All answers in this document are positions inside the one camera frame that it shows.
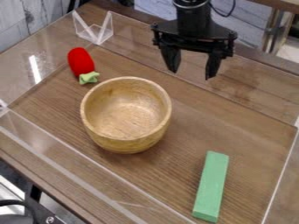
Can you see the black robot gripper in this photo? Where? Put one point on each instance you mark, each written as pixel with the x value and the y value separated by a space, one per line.
pixel 194 32

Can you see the green foam block stick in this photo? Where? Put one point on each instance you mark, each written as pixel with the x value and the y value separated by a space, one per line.
pixel 210 192

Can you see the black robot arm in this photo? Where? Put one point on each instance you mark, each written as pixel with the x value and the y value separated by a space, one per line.
pixel 192 2

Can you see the brown wooden bowl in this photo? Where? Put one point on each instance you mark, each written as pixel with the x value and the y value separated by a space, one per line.
pixel 126 113

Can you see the wooden chair in background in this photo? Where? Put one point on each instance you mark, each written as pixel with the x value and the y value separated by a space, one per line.
pixel 281 7

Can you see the red plush strawberry toy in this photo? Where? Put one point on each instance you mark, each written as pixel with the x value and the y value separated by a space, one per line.
pixel 82 66

